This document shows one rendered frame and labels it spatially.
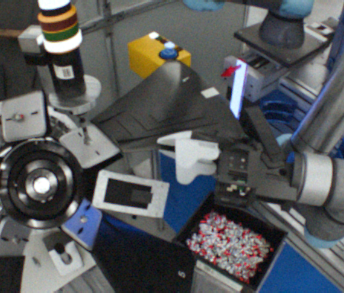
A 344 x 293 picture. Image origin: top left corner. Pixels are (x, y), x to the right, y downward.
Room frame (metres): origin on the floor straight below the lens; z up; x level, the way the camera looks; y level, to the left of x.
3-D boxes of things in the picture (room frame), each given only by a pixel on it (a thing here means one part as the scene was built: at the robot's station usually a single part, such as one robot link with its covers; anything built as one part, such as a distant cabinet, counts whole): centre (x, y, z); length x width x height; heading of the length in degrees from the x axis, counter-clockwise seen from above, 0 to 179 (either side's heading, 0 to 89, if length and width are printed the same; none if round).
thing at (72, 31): (0.33, 0.13, 1.39); 0.04 x 0.04 x 0.01
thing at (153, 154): (0.82, 0.06, 0.39); 0.04 x 0.04 x 0.78; 40
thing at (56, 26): (0.33, 0.13, 1.40); 0.04 x 0.04 x 0.01
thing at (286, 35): (0.93, -0.35, 1.09); 0.15 x 0.15 x 0.10
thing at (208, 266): (0.33, -0.13, 0.85); 0.22 x 0.17 x 0.07; 55
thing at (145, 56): (0.79, 0.04, 1.02); 0.16 x 0.10 x 0.11; 40
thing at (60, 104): (0.33, 0.14, 1.33); 0.09 x 0.07 x 0.10; 75
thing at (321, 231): (0.27, -0.27, 1.08); 0.11 x 0.08 x 0.11; 21
